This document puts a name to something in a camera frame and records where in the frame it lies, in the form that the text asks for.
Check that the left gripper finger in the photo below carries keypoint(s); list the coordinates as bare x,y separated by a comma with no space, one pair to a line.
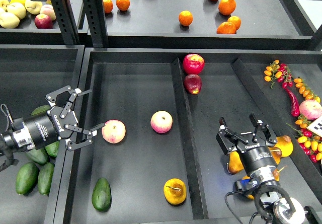
84,136
62,100

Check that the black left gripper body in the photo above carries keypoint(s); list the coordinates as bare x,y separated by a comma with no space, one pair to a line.
47,127

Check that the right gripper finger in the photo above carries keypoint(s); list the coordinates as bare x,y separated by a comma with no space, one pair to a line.
230,141
263,133

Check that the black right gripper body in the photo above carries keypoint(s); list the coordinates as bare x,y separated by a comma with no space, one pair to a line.
255,154

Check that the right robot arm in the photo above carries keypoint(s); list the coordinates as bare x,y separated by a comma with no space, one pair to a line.
273,204

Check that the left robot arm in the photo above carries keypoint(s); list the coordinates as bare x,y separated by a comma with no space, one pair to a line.
11,141

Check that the yellow pear with stem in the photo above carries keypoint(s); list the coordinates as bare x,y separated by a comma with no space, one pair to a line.
276,153

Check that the yellow pear by divider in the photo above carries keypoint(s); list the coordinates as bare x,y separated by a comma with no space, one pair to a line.
285,144

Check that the green avocado top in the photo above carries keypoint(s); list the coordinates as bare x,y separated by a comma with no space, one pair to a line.
41,110

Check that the green avocado dark flat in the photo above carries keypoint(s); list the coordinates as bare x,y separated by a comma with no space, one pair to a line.
38,156

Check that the red chili pepper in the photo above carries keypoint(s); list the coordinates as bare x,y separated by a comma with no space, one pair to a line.
295,112

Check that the lower cherry tomato bunch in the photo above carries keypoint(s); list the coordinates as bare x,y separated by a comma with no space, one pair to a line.
309,142

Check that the cherry tomato bunch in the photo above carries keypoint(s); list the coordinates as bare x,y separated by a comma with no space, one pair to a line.
309,142
277,72

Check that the pink apple left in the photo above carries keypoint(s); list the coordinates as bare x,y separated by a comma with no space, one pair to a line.
114,131

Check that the pink apple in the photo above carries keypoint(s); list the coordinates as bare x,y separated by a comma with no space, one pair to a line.
161,122
114,131

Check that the white marker tag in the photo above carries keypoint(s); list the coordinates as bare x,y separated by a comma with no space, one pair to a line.
316,126

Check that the black left tray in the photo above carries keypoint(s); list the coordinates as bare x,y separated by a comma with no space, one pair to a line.
28,74

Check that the pink apple right tray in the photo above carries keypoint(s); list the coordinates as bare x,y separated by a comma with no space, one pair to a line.
311,109

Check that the orange cherry tomato vine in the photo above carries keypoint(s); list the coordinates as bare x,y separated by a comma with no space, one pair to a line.
305,90

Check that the dark red apple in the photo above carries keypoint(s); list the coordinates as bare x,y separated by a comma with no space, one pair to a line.
193,83

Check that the upper cherry tomato bunch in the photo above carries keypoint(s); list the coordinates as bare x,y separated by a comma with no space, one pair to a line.
277,72

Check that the pink apple centre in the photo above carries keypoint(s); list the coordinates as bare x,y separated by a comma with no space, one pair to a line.
161,122

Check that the large black divided tray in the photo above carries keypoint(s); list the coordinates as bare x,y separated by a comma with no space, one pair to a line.
130,85

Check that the red apple on shelf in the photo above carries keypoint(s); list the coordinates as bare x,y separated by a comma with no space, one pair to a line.
43,21

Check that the bright red apple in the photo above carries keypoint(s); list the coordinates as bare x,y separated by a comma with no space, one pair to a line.
193,64

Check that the pale peach on shelf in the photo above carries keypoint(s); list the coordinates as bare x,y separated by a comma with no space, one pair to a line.
49,11

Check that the orange far left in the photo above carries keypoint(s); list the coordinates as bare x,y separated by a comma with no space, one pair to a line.
108,6

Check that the yellow apple on shelf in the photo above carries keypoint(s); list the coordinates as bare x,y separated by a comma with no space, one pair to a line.
33,7

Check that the pale yellow apple front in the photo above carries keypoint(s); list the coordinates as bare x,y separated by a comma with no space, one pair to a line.
9,20

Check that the pale yellow apple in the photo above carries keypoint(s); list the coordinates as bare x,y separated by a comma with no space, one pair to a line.
17,9
9,20

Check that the pale yellow apple middle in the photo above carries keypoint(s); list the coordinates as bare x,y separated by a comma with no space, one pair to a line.
17,9

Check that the yellow lemon on shelf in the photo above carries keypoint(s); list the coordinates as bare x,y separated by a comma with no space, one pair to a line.
18,1

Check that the orange front right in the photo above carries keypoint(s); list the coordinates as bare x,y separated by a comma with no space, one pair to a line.
226,28

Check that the black upright post left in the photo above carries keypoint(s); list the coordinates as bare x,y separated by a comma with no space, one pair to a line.
66,21

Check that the black upright post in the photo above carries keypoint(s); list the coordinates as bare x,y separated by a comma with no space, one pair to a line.
95,14
66,21

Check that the black upright post right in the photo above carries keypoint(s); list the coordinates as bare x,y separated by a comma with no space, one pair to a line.
95,14

